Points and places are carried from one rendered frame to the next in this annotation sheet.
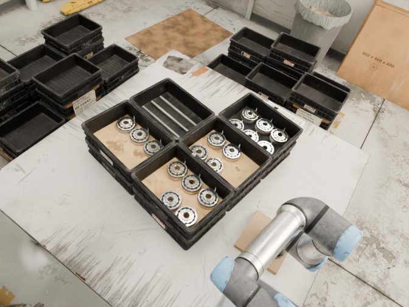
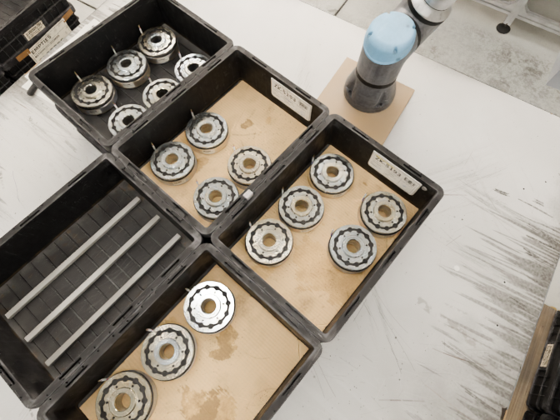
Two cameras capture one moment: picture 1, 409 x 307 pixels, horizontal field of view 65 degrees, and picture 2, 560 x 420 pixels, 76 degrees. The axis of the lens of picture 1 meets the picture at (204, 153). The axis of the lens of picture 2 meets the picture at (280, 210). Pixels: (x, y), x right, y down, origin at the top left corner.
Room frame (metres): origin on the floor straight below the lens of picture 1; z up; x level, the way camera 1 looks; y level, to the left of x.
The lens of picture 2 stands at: (0.87, 0.33, 1.61)
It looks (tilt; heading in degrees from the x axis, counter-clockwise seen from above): 69 degrees down; 275
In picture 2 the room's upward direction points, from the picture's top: 1 degrees clockwise
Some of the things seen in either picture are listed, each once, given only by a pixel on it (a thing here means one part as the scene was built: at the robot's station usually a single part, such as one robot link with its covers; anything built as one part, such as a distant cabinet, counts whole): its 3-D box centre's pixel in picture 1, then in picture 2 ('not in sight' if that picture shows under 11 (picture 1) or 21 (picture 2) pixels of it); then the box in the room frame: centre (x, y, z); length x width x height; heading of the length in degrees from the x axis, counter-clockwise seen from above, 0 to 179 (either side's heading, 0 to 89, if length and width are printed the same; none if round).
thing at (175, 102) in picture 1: (171, 114); (90, 271); (1.27, 0.23, 0.87); 0.40 x 0.30 x 0.11; 55
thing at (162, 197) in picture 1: (170, 200); (352, 247); (0.73, 0.11, 0.86); 0.10 x 0.10 x 0.01
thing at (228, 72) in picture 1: (229, 79); not in sight; (2.44, -0.09, 0.26); 0.40 x 0.30 x 0.23; 65
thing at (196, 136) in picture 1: (223, 156); (227, 144); (1.04, -0.10, 0.87); 0.40 x 0.30 x 0.11; 55
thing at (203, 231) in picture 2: (224, 150); (223, 132); (1.04, -0.10, 0.92); 0.40 x 0.30 x 0.02; 55
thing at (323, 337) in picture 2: (182, 184); (329, 216); (0.79, 0.07, 0.92); 0.40 x 0.30 x 0.02; 55
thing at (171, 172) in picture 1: (177, 169); (269, 241); (0.91, 0.12, 0.86); 0.10 x 0.10 x 0.01
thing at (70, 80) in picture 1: (73, 95); not in sight; (1.73, 1.09, 0.37); 0.40 x 0.30 x 0.45; 154
